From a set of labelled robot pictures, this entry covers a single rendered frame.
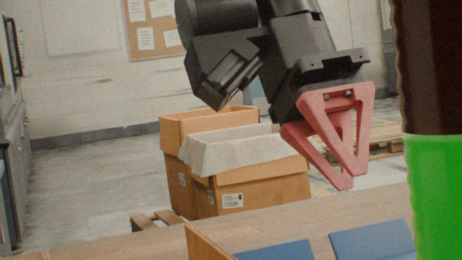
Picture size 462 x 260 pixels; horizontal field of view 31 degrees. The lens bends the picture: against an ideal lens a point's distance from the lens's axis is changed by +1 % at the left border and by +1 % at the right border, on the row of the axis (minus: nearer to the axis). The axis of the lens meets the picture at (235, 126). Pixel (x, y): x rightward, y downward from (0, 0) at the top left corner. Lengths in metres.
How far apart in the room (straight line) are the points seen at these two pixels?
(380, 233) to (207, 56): 0.21
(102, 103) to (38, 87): 0.85
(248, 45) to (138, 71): 10.54
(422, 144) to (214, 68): 0.50
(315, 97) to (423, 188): 0.48
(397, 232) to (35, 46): 10.56
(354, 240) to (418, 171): 0.48
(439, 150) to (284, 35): 0.52
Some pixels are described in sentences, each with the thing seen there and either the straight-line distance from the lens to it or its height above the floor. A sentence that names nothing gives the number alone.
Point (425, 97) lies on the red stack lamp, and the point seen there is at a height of 1.09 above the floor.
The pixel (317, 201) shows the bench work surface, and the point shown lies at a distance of 1.05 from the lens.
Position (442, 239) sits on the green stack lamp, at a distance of 0.20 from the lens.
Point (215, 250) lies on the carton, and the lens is 0.59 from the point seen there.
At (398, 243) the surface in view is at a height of 0.93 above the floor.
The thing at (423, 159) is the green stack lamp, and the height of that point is 1.08.
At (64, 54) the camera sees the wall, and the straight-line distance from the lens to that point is 11.18.
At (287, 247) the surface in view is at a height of 0.95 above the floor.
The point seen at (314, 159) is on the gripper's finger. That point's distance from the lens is 0.72.
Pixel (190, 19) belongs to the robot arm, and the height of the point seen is 1.14.
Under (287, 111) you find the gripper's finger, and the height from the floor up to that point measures 1.05.
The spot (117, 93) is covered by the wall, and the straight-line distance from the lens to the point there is 11.22.
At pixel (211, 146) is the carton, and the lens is 3.88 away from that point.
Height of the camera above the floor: 1.11
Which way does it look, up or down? 6 degrees down
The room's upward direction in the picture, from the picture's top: 7 degrees counter-clockwise
